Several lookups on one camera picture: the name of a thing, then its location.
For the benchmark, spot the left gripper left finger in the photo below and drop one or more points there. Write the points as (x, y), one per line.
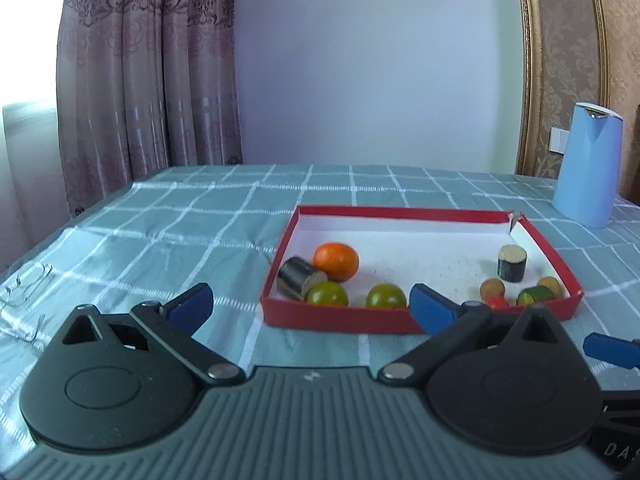
(108, 382)

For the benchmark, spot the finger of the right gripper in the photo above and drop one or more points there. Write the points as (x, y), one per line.
(618, 352)
(615, 436)

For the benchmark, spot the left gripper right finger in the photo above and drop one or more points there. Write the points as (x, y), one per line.
(511, 382)

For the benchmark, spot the red cherry tomato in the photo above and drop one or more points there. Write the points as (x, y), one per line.
(498, 303)

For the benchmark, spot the brown longan fruit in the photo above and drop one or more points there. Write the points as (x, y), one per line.
(554, 285)
(491, 288)

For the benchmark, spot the dark cucumber chunk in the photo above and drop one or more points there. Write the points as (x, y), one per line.
(296, 277)
(511, 263)

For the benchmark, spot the green tomato outside box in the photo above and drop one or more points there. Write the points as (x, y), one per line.
(386, 296)

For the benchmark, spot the orange mandarin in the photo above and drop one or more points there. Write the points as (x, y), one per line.
(338, 261)

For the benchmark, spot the small green cucumber piece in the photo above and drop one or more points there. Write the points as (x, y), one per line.
(535, 295)

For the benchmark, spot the clear eyeglasses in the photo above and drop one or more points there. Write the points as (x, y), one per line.
(15, 296)

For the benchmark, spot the red shallow cardboard box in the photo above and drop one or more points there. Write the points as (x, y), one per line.
(452, 251)

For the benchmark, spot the green checked bedsheet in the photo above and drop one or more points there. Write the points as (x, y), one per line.
(222, 224)

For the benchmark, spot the light blue kettle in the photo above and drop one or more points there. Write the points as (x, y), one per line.
(587, 182)

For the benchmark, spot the green tomato in box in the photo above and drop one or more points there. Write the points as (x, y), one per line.
(328, 294)

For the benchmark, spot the pink patterned curtain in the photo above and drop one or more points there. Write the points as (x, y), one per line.
(143, 85)

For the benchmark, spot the white wall socket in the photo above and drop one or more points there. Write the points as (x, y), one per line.
(558, 139)

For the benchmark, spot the gold wall frame moulding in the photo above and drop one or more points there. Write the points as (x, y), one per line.
(565, 61)

